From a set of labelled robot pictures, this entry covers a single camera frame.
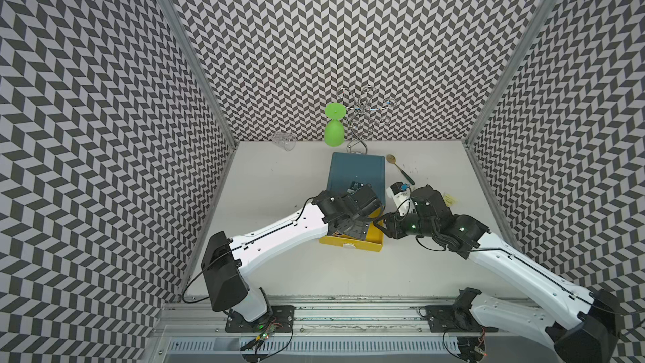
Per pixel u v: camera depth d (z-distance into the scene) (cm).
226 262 40
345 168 83
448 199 100
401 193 65
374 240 70
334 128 90
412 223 62
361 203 55
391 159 112
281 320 72
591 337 36
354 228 65
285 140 121
